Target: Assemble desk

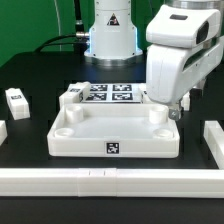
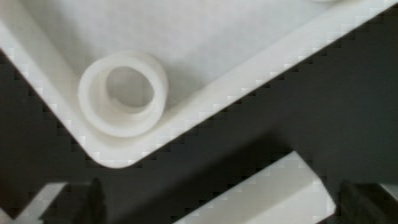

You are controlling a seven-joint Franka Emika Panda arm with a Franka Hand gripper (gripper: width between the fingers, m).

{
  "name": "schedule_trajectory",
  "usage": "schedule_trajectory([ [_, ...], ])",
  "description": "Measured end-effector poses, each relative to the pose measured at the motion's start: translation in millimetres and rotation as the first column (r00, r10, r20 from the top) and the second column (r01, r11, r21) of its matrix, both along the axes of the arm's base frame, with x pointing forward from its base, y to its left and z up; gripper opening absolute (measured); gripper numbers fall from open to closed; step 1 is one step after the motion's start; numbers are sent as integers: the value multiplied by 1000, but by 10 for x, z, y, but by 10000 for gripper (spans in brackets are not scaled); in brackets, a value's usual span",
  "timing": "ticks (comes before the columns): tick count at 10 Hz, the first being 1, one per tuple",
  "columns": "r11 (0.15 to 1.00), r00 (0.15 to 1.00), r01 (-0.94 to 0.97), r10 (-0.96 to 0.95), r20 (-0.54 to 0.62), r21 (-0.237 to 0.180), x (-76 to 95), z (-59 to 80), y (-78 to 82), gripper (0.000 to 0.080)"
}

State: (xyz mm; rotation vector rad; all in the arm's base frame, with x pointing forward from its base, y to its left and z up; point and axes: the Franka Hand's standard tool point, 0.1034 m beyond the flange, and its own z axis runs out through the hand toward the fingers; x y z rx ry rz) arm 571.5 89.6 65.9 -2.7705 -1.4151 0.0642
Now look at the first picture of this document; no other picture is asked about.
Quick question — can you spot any fiducial marker sheet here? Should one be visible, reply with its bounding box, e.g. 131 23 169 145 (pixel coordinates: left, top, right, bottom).
86 83 141 103

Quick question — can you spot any white right fence rail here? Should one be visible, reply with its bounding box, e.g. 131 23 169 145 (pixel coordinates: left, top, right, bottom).
204 121 224 170

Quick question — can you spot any white fence rail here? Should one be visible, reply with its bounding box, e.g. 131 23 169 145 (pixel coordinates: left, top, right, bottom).
204 121 224 170
0 168 224 198

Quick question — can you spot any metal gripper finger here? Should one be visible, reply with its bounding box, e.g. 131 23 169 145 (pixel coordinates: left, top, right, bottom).
168 102 183 120

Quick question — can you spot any black cable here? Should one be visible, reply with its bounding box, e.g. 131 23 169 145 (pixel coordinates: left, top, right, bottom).
34 33 90 53

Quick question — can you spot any white desk top tray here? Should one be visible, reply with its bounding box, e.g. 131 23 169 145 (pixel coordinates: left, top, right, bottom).
47 103 180 158

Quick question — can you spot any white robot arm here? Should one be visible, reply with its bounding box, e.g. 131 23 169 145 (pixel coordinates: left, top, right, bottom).
85 0 224 120

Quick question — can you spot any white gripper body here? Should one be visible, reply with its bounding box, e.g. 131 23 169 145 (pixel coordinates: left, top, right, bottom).
146 3 224 105

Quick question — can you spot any white front fence rail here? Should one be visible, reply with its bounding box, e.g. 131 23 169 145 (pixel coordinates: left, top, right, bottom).
0 168 224 198

